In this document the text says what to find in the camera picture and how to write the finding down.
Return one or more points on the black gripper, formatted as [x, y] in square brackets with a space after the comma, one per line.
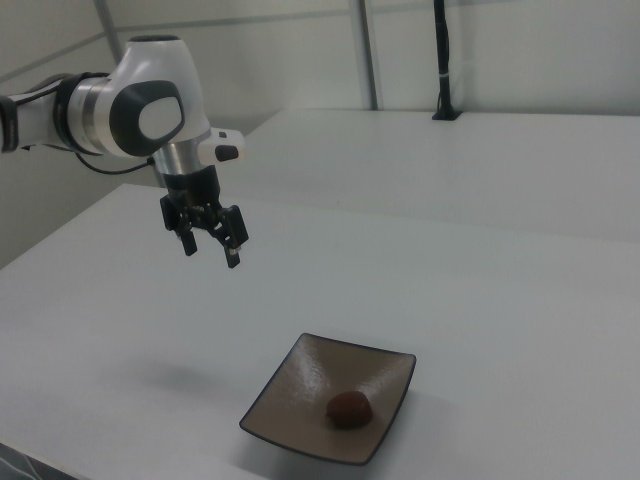
[192, 192]

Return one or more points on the small round brown chestnut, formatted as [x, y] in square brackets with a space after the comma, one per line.
[350, 410]

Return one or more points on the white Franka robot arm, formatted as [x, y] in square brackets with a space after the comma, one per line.
[150, 65]

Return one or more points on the square brown ceramic plate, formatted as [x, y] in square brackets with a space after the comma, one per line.
[300, 390]

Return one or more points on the dark patterned object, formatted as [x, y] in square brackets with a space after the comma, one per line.
[20, 465]

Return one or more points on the black pole with flat base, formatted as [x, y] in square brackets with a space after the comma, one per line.
[443, 50]

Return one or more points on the grey metal frame post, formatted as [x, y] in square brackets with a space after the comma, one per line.
[367, 50]
[107, 25]

